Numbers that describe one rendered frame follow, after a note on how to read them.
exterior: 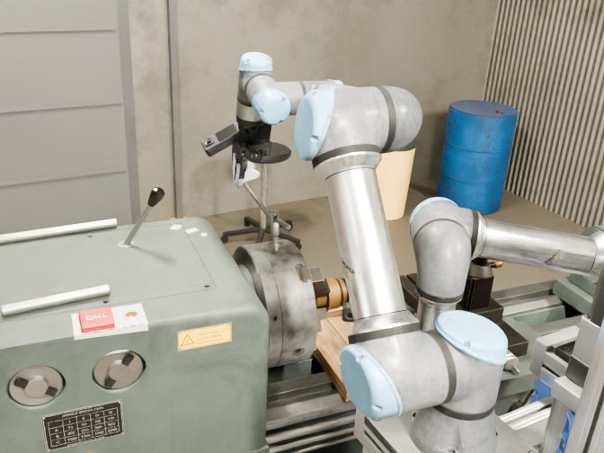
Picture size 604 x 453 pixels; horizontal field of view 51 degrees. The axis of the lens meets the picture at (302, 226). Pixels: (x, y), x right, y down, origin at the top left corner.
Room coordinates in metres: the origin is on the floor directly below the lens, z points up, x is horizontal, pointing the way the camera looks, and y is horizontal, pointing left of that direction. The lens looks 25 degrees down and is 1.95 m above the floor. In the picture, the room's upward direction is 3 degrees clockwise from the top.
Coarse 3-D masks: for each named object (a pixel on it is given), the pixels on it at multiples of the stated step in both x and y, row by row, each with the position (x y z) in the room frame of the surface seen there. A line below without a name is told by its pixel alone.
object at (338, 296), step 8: (328, 280) 1.46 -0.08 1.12; (336, 280) 1.46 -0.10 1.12; (344, 280) 1.48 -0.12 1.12; (336, 288) 1.44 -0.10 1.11; (344, 288) 1.45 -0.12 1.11; (328, 296) 1.42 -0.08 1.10; (336, 296) 1.43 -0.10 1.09; (344, 296) 1.44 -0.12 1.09; (320, 304) 1.42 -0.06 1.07; (328, 304) 1.42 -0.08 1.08; (336, 304) 1.43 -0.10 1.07
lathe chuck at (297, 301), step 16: (288, 240) 1.47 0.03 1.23; (272, 256) 1.37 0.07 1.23; (288, 256) 1.37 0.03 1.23; (272, 272) 1.32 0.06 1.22; (288, 272) 1.33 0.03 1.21; (288, 288) 1.30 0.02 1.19; (304, 288) 1.31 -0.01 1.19; (288, 304) 1.27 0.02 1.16; (304, 304) 1.29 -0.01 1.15; (288, 320) 1.26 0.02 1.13; (304, 320) 1.27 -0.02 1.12; (288, 336) 1.25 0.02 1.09; (304, 336) 1.27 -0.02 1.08; (288, 352) 1.26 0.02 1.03; (304, 352) 1.28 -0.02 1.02
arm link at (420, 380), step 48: (336, 96) 1.03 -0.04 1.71; (384, 96) 1.06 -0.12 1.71; (336, 144) 0.98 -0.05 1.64; (384, 144) 1.03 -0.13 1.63; (336, 192) 0.96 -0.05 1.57; (384, 240) 0.91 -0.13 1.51; (384, 288) 0.86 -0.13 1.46; (384, 336) 0.80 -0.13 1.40; (384, 384) 0.75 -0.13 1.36; (432, 384) 0.78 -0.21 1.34
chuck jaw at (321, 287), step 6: (300, 270) 1.35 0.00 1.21; (306, 270) 1.35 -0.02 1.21; (312, 270) 1.37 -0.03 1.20; (318, 270) 1.38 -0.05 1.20; (300, 276) 1.34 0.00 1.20; (306, 276) 1.34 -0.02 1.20; (312, 276) 1.36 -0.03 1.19; (318, 276) 1.36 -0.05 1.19; (318, 282) 1.36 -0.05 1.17; (324, 282) 1.40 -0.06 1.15; (318, 288) 1.38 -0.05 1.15; (324, 288) 1.39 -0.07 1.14; (318, 294) 1.40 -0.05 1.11; (324, 294) 1.42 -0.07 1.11
